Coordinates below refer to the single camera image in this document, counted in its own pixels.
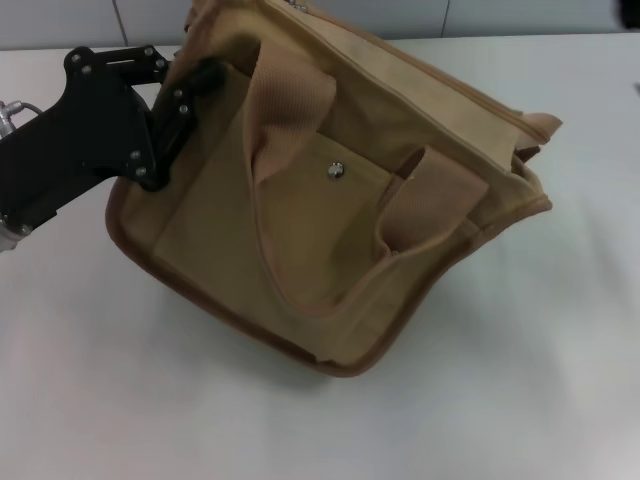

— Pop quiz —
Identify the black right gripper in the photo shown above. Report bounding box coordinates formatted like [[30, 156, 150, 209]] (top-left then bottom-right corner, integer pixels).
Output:
[[614, 0, 640, 29]]

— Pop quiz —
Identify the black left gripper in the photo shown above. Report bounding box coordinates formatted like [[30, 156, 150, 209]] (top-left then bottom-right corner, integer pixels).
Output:
[[0, 44, 227, 237]]

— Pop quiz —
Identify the khaki canvas food bag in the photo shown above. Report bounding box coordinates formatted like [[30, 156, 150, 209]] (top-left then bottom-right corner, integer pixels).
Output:
[[103, 0, 566, 377]]

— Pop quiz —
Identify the silver left gripper cable connector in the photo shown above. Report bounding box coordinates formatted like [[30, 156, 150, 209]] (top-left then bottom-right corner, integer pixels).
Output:
[[0, 98, 49, 140]]

